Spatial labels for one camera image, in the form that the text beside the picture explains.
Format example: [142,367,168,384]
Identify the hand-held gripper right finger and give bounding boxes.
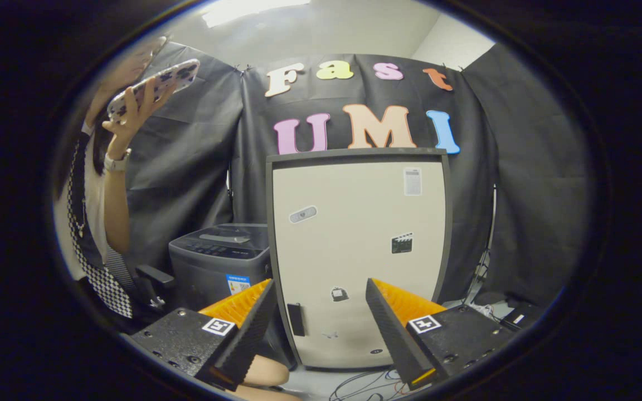
[366,277,517,389]

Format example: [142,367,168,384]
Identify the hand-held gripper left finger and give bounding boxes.
[130,278,278,390]

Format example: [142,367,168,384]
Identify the grey washing machine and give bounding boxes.
[168,223,273,314]

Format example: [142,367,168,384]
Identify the dark washing machine lid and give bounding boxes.
[196,223,269,248]

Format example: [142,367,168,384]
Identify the person's knee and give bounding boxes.
[239,355,303,401]

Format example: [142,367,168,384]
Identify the black chair armrest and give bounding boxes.
[134,264,176,291]

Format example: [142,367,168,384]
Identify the black power adapter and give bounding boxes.
[498,302,546,333]

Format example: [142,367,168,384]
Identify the black backdrop cloth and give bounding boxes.
[123,42,592,312]

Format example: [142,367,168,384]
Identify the smartphone in spotted case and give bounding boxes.
[106,58,201,124]

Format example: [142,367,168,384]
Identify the tangle of floor cables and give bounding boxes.
[329,368,417,401]

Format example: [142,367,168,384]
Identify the beige cabinet with dark frame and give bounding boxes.
[265,148,451,371]

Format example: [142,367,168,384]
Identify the hanging black cables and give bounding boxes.
[465,259,493,299]

